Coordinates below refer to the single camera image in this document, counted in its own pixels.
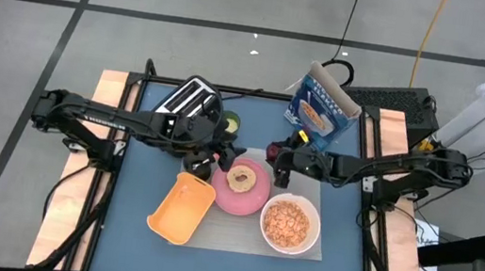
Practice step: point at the black cup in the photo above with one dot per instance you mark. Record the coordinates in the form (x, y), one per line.
(201, 172)

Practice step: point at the green plastic cup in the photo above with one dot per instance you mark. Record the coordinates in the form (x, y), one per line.
(232, 124)

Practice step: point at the black aluminium table frame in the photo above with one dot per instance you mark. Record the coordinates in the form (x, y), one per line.
(267, 95)

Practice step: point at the blue cereal box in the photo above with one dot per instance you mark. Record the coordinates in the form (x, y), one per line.
(317, 113)

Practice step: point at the black computer case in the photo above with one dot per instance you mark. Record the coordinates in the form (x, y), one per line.
(394, 102)

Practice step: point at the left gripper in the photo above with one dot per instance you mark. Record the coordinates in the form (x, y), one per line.
(197, 136)

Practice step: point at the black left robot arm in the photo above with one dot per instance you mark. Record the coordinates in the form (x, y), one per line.
(97, 117)

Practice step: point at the grey woven placemat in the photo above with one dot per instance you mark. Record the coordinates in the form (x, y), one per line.
(233, 234)

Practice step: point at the white paper sheet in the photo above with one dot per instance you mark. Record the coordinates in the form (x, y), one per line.
(430, 230)

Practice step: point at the wooden side board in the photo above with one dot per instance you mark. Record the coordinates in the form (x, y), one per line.
(110, 81)
(395, 128)

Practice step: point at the golden cereal flakes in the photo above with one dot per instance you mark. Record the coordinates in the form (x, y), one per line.
(287, 225)

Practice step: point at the yellow power plug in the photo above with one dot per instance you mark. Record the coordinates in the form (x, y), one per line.
(426, 146)

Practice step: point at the toasted bagel half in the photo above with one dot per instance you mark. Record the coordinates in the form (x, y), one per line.
(232, 181)

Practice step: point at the black and silver toaster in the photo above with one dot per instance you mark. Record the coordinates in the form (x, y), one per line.
(186, 94)

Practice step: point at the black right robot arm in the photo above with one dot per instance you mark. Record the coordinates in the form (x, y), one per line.
(399, 169)

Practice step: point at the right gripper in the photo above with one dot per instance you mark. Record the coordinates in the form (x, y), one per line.
(307, 161)

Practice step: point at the pale pink bowl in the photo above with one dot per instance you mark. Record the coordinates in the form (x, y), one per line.
(315, 231)

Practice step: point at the orange plastic tray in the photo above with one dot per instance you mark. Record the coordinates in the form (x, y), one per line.
(180, 207)

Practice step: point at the pink plate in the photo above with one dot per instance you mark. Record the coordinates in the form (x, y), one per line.
(237, 203)

